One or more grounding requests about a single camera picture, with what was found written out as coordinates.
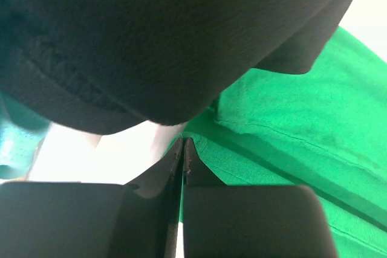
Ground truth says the light blue t shirt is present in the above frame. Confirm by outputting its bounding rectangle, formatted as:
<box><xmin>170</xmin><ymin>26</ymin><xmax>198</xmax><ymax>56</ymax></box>
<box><xmin>1</xmin><ymin>93</ymin><xmax>50</xmax><ymax>181</ymax></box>

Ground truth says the black t shirt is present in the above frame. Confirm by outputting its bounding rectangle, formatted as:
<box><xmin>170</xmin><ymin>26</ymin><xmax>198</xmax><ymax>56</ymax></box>
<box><xmin>1</xmin><ymin>0</ymin><xmax>352</xmax><ymax>135</ymax></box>

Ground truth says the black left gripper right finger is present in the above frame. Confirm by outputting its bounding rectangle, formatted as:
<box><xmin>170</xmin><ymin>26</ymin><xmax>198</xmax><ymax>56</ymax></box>
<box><xmin>183</xmin><ymin>138</ymin><xmax>338</xmax><ymax>257</ymax></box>

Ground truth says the green t shirt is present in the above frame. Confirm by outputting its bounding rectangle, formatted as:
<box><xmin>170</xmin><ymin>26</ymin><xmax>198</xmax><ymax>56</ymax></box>
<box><xmin>178</xmin><ymin>25</ymin><xmax>387</xmax><ymax>258</ymax></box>

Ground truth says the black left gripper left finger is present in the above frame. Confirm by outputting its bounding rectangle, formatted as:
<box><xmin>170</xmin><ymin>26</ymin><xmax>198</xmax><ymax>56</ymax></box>
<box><xmin>1</xmin><ymin>138</ymin><xmax>184</xmax><ymax>257</ymax></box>

